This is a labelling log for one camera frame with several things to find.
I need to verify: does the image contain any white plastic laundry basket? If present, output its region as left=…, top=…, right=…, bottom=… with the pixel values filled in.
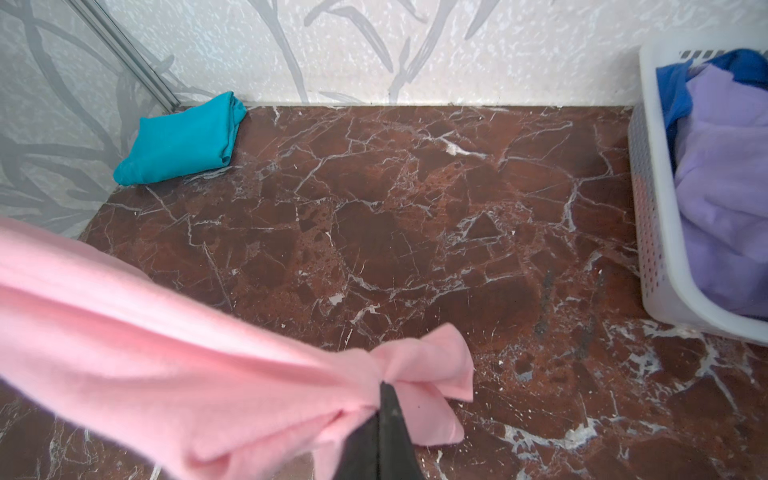
left=628, top=26, right=767, bottom=345

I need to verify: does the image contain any pink t-shirt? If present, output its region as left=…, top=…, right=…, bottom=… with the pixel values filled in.
left=1, top=218, right=474, bottom=479

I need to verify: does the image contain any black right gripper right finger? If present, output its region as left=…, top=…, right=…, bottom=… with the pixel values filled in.
left=379, top=383, right=425, bottom=480

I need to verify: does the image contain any blue t-shirt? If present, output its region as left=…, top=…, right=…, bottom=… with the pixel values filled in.
left=655, top=47, right=768, bottom=169

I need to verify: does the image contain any purple t-shirt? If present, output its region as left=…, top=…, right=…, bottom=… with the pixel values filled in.
left=674, top=65, right=767, bottom=317

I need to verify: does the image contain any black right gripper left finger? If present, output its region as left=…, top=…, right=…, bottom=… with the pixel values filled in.
left=333, top=413, right=379, bottom=480

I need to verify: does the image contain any folded teal t-shirt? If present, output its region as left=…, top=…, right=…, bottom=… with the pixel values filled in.
left=113, top=92, right=247, bottom=186

